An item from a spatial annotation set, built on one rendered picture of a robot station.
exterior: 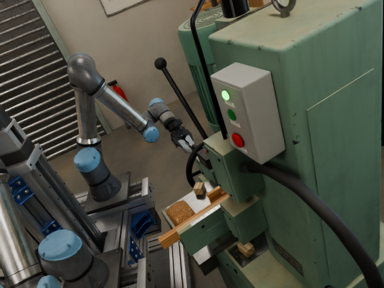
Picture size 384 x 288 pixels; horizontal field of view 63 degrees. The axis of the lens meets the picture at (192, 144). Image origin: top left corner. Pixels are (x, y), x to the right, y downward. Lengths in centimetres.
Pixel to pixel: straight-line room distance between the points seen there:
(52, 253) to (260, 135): 78
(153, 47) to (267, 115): 350
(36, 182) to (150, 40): 297
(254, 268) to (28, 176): 81
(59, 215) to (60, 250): 24
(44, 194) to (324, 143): 97
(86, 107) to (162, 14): 261
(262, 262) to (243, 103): 67
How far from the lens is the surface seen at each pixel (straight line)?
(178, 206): 115
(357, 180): 76
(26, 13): 381
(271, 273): 106
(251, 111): 52
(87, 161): 147
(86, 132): 156
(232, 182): 71
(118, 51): 392
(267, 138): 56
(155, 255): 204
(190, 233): 104
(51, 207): 129
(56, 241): 114
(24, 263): 88
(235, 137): 58
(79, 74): 135
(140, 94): 408
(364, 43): 62
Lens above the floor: 169
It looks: 32 degrees down
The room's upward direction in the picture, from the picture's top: 21 degrees counter-clockwise
